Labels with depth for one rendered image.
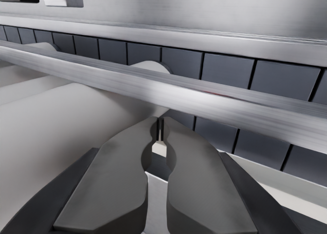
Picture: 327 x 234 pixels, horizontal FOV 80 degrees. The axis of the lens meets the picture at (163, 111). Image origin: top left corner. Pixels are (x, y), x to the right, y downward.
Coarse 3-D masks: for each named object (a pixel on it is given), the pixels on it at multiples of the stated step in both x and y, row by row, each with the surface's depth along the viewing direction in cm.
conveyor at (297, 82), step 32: (0, 32) 30; (32, 32) 26; (128, 64) 19; (192, 64) 16; (224, 64) 15; (256, 64) 14; (288, 64) 13; (288, 96) 13; (320, 96) 13; (160, 128) 21; (192, 128) 19; (224, 128) 17; (256, 160) 16; (288, 160) 15; (320, 160) 14
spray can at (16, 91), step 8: (32, 80) 14; (40, 80) 14; (48, 80) 14; (56, 80) 15; (64, 80) 15; (0, 88) 13; (8, 88) 13; (16, 88) 13; (24, 88) 13; (32, 88) 13; (40, 88) 14; (48, 88) 14; (0, 96) 12; (8, 96) 12; (16, 96) 12; (24, 96) 12; (0, 104) 11
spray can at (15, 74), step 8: (0, 72) 16; (8, 72) 16; (16, 72) 17; (24, 72) 17; (32, 72) 17; (40, 72) 18; (0, 80) 15; (8, 80) 16; (16, 80) 16; (24, 80) 17
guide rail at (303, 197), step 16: (160, 144) 17; (240, 160) 15; (256, 176) 14; (272, 176) 14; (288, 176) 14; (272, 192) 13; (288, 192) 12; (304, 192) 13; (320, 192) 13; (304, 208) 12; (320, 208) 12
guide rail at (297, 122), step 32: (32, 64) 13; (64, 64) 11; (96, 64) 11; (128, 96) 10; (160, 96) 9; (192, 96) 8; (224, 96) 7; (256, 96) 7; (256, 128) 7; (288, 128) 7; (320, 128) 6
